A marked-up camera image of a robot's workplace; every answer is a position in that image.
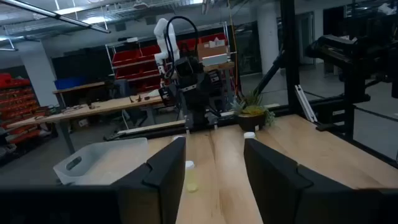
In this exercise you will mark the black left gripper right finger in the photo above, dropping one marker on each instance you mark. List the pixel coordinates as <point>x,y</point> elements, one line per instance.
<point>280,193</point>

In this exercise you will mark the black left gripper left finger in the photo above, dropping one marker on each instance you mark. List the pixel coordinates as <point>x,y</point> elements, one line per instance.
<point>155,186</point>

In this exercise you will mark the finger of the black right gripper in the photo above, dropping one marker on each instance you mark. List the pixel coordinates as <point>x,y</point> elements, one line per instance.
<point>214,119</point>
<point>187,124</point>

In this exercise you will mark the small pale yellow pill bottle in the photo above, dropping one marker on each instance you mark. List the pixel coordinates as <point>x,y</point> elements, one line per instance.
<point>249,135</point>
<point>191,177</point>

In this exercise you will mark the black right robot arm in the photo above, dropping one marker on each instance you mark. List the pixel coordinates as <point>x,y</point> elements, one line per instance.
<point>205,81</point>

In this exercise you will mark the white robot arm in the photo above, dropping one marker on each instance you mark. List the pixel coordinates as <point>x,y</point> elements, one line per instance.
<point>161,34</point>

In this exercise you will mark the clear plastic bin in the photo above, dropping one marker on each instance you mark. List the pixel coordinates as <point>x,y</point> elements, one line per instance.
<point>102,161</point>

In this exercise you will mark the red storage bin rack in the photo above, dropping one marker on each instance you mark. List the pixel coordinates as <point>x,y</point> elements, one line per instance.
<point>133,57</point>
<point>15,96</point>

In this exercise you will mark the small potted succulent plant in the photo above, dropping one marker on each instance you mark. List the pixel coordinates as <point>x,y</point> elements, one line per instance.
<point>252,113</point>

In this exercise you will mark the white box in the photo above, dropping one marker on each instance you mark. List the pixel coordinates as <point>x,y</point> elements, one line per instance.
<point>214,59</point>

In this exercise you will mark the brown cardboard box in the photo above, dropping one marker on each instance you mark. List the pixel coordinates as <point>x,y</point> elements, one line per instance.
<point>211,49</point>

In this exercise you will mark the silver aluminium extrusion bar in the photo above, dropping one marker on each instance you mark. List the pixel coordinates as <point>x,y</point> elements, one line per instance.
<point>306,104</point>

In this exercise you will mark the long wooden workbench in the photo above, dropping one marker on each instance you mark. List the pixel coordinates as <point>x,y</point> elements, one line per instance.
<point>93,109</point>

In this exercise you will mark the short wooden workbench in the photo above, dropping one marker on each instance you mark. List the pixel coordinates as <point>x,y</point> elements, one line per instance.
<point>77,87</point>

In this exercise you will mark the blue plastic crate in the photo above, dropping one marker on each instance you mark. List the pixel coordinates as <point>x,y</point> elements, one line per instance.
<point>70,83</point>

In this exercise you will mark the dark equipment on stand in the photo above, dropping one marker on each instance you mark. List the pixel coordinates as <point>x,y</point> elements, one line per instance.
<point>354,62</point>

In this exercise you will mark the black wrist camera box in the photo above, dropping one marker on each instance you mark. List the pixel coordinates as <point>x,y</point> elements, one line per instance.
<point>185,67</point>

